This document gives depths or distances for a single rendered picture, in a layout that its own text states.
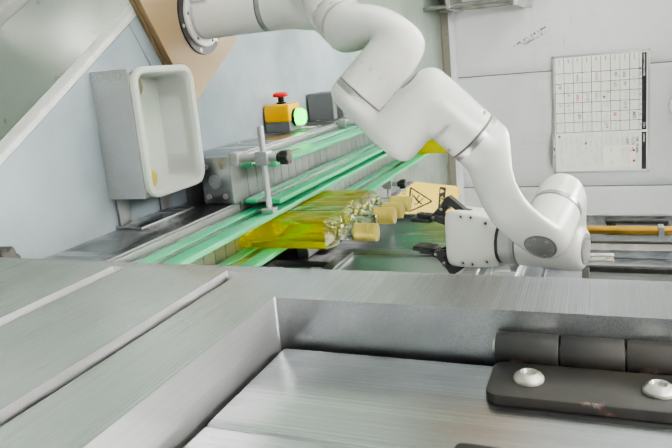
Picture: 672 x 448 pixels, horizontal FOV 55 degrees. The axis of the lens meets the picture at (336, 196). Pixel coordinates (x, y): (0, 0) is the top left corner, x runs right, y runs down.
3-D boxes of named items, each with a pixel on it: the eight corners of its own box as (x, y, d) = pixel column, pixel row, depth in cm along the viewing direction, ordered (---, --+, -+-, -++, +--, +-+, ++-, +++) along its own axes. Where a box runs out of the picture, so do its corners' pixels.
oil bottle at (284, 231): (240, 248, 130) (339, 250, 122) (236, 220, 129) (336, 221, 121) (253, 240, 135) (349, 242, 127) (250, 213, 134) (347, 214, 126)
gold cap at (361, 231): (352, 243, 122) (375, 244, 121) (351, 225, 121) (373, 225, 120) (359, 238, 125) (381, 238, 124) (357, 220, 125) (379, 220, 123)
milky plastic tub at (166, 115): (110, 201, 114) (151, 200, 111) (90, 71, 110) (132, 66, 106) (170, 181, 130) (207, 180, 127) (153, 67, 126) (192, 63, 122)
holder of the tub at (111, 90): (114, 229, 116) (150, 230, 113) (89, 72, 110) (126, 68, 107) (171, 207, 131) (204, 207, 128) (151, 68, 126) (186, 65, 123)
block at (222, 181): (202, 205, 130) (233, 205, 127) (196, 158, 128) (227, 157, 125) (212, 201, 133) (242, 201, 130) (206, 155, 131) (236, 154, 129)
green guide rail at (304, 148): (240, 167, 130) (276, 166, 127) (240, 162, 130) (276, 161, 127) (437, 98, 289) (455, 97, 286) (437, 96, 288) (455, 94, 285)
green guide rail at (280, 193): (245, 204, 131) (280, 203, 128) (244, 199, 131) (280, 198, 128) (438, 115, 290) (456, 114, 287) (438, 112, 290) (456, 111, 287)
